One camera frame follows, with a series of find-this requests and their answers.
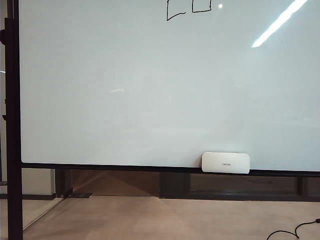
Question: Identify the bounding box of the black floor cable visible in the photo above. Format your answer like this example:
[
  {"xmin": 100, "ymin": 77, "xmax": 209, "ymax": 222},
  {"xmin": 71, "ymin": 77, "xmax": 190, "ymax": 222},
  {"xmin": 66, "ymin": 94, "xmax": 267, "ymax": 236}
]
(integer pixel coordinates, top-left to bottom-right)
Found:
[{"xmin": 266, "ymin": 217, "xmax": 320, "ymax": 240}]

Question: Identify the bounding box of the white whiteboard eraser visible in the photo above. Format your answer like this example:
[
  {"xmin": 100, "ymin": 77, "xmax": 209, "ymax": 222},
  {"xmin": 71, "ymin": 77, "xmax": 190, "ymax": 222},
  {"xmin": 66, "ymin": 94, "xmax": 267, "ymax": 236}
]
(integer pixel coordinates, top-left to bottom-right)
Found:
[{"xmin": 201, "ymin": 151, "xmax": 251, "ymax": 175}]

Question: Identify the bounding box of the dark wooden post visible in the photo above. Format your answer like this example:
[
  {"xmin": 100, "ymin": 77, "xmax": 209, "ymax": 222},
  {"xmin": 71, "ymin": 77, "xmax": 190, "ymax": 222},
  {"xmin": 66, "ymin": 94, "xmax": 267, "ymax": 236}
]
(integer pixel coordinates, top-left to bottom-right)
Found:
[{"xmin": 54, "ymin": 167, "xmax": 74, "ymax": 199}]

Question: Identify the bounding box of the white whiteboard panel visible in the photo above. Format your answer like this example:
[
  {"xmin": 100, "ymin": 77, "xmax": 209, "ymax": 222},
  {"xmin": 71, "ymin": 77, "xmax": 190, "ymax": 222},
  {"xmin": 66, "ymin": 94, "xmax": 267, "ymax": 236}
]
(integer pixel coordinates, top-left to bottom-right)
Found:
[{"xmin": 18, "ymin": 0, "xmax": 320, "ymax": 173}]

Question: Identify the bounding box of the black whiteboard stand post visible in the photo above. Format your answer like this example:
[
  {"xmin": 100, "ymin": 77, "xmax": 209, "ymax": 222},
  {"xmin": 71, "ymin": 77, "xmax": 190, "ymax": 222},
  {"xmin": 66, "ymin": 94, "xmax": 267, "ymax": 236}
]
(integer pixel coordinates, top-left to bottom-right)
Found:
[{"xmin": 4, "ymin": 0, "xmax": 24, "ymax": 240}]

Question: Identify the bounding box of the dark baseboard strip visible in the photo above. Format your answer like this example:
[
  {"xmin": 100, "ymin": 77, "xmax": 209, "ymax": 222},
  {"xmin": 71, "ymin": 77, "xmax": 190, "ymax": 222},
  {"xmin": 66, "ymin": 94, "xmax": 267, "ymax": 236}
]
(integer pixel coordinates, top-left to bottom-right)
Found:
[{"xmin": 0, "ymin": 192, "xmax": 56, "ymax": 201}]

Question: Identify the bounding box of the dark wooden low cabinet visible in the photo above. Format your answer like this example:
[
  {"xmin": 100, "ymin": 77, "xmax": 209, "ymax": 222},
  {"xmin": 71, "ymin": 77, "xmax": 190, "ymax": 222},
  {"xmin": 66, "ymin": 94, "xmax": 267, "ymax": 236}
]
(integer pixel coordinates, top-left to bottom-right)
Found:
[{"xmin": 159, "ymin": 171, "xmax": 320, "ymax": 201}]

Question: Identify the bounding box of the black whiteboard bottom rail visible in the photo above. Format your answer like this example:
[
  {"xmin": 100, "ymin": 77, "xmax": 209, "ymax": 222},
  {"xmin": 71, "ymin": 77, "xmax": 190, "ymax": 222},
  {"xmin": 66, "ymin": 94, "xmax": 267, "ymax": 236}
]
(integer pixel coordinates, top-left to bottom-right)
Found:
[{"xmin": 21, "ymin": 161, "xmax": 320, "ymax": 178}]

